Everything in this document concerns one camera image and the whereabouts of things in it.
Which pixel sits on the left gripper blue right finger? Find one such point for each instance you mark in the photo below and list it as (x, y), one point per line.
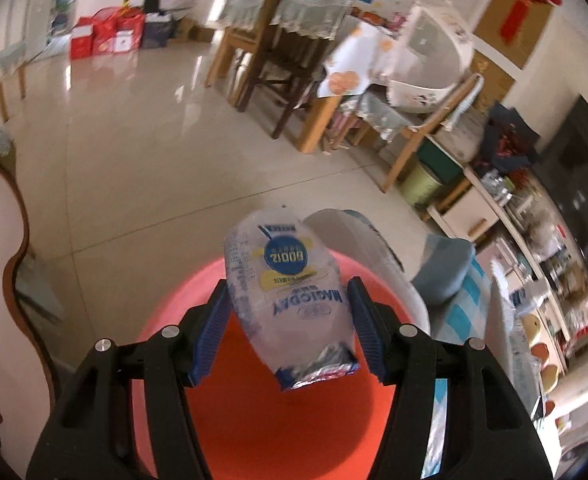
(370, 328)

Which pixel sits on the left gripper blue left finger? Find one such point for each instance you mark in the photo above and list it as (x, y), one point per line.
(210, 322)

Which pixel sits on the white grey foil bag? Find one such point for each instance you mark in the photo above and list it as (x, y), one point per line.
(286, 291)

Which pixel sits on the pink plastic trash bin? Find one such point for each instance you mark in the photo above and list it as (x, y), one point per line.
(247, 427)

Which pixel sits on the blue cushion chair back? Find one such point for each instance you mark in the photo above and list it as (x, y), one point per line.
(445, 264)

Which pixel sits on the blue white checkered tablecloth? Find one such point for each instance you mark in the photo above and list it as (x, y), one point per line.
(479, 310)

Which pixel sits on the green waste bin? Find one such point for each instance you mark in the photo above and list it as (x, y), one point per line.
(420, 184)

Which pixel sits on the white milk bottle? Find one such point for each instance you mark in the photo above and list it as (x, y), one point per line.
(519, 299)

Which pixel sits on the white tv cabinet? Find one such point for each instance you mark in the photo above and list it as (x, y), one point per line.
(467, 210)

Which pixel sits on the yellow pear left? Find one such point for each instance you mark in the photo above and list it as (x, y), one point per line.
(532, 328)

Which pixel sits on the yellow pear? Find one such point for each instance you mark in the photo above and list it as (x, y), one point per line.
(549, 377)
(532, 328)

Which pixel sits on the red apple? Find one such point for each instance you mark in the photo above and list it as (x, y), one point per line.
(541, 353)

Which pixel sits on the yellow pear right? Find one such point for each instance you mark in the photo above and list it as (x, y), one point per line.
(549, 377)

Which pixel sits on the wooden chair light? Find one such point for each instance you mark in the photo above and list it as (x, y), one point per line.
(373, 113)

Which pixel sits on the dark flower bouquet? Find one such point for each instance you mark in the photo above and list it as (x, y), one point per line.
(508, 142)

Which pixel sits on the dark wooden chair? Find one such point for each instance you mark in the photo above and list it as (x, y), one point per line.
(291, 48)

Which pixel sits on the black flat television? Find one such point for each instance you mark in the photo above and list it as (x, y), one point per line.
(562, 169)

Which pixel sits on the white floral dining tablecloth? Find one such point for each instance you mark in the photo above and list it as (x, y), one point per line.
(368, 55)

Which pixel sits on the white mesh food cover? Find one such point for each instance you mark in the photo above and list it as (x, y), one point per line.
(430, 56)

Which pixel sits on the red gift boxes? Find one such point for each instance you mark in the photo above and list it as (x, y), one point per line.
(117, 29)

